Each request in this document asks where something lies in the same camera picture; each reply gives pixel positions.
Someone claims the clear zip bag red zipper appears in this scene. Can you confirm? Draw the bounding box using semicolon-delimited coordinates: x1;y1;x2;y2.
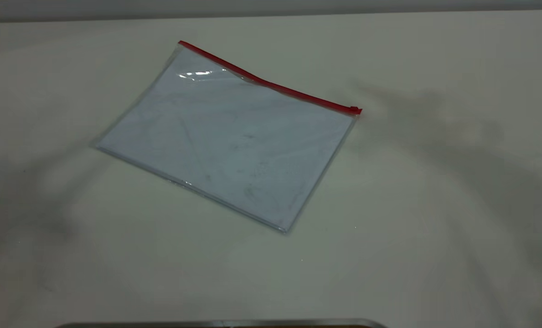
91;40;363;234

